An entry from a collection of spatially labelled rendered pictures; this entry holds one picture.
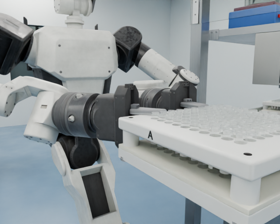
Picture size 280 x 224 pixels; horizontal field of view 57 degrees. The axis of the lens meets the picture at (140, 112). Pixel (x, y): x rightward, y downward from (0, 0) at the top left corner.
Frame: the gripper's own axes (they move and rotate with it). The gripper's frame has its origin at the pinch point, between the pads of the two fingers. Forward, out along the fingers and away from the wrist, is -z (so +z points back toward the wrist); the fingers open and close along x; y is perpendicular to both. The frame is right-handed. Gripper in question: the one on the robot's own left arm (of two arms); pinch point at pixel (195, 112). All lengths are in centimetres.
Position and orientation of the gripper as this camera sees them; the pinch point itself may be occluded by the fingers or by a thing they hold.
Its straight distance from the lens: 53.9
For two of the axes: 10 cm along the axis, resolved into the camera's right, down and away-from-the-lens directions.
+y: -9.0, 0.8, -4.3
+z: -4.3, -1.4, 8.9
